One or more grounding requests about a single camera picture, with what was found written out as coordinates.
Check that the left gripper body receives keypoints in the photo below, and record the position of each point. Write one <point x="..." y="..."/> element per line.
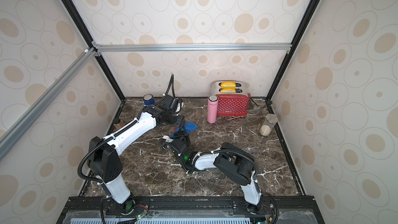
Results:
<point x="174" y="120"/>

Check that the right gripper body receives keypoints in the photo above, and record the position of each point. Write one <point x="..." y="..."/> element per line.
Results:
<point x="173" y="143"/>

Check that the blue cleaning cloth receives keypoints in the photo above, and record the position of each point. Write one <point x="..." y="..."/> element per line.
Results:
<point x="187" y="128"/>

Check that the blue thermos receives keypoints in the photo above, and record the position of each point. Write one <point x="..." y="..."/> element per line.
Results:
<point x="148" y="99"/>

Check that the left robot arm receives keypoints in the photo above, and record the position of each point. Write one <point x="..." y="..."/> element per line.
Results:
<point x="103" y="164"/>

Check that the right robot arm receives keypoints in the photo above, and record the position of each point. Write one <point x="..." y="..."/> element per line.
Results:
<point x="236" y="164"/>

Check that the pink thermos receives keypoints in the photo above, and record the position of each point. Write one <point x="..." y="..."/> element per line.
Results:
<point x="212" y="108"/>

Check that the small brown bottle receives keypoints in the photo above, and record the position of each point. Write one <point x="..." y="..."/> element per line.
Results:
<point x="118" y="124"/>

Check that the front yellow toast slice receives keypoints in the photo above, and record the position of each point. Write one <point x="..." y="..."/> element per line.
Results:
<point x="227" y="90"/>

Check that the yellow toast slice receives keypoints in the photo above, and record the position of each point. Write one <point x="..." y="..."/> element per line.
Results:
<point x="227" y="90"/>
<point x="228" y="85"/>

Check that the rear yellow toast slice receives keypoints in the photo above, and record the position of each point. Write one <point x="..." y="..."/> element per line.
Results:
<point x="228" y="85"/>

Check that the red polka dot toaster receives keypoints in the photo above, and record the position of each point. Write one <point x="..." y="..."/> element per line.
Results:
<point x="235" y="105"/>

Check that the glass jar with powder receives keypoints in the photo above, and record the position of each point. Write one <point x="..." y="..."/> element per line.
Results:
<point x="268" y="124"/>

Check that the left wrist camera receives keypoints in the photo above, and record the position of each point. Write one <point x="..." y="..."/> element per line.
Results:
<point x="170" y="104"/>

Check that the horizontal aluminium frame bar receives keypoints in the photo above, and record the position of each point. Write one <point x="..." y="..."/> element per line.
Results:
<point x="193" y="47"/>

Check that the left aluminium frame bar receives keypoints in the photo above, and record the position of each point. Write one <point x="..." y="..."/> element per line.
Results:
<point x="12" y="135"/>

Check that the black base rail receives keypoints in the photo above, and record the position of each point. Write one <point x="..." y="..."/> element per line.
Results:
<point x="193" y="210"/>

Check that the left black frame post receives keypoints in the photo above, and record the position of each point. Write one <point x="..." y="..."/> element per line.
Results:
<point x="85" y="33"/>

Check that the black frame post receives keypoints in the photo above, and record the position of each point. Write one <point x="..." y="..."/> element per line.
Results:
<point x="308" y="14"/>
<point x="85" y="33"/>

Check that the right black frame post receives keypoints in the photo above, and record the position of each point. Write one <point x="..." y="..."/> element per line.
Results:
<point x="308" y="14"/>

